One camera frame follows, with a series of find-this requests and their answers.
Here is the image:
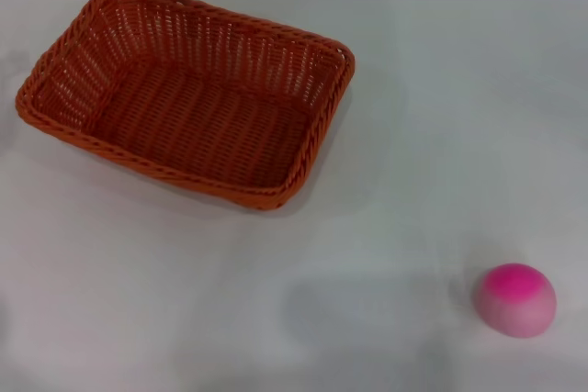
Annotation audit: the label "orange woven plastic basket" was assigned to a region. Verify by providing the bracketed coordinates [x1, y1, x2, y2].
[13, 0, 356, 212]

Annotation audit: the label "pink peach toy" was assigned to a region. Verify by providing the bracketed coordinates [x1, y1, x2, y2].
[472, 263, 559, 340]

